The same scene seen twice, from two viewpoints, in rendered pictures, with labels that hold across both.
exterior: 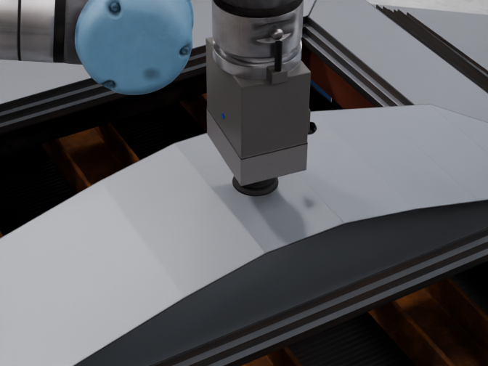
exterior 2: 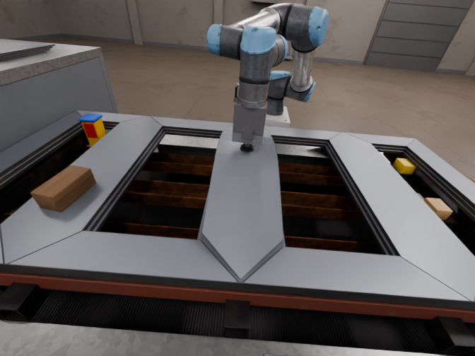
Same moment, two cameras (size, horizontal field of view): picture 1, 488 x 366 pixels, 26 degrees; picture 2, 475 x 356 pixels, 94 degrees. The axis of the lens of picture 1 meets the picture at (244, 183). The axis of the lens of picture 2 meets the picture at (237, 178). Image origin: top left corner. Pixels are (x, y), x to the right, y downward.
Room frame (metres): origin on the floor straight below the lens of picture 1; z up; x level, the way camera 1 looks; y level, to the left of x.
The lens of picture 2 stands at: (1.03, -0.53, 1.26)
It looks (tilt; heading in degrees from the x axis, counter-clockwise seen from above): 37 degrees down; 119
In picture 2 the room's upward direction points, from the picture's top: 5 degrees clockwise
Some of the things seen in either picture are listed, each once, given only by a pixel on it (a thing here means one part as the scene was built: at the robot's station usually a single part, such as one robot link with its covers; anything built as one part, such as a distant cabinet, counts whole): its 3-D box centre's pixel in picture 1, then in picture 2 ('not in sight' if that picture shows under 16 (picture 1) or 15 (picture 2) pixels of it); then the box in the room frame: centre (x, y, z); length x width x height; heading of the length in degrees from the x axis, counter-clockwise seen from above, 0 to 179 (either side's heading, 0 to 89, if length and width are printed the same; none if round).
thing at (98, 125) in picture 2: not in sight; (99, 142); (0.12, -0.12, 0.78); 0.05 x 0.05 x 0.19; 29
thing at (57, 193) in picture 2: not in sight; (66, 186); (0.46, -0.38, 0.87); 0.12 x 0.06 x 0.05; 110
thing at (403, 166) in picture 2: not in sight; (403, 166); (1.25, 0.49, 0.79); 0.06 x 0.05 x 0.04; 119
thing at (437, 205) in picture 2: not in sight; (435, 208); (1.33, 0.25, 0.79); 0.06 x 0.05 x 0.04; 119
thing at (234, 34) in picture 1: (258, 21); (251, 90); (0.76, -0.01, 1.10); 0.08 x 0.08 x 0.05
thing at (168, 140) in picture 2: not in sight; (278, 147); (0.69, 0.54, 0.67); 1.30 x 0.20 x 0.03; 29
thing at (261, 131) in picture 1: (269, 97); (248, 121); (0.77, -0.02, 1.02); 0.10 x 0.09 x 0.16; 112
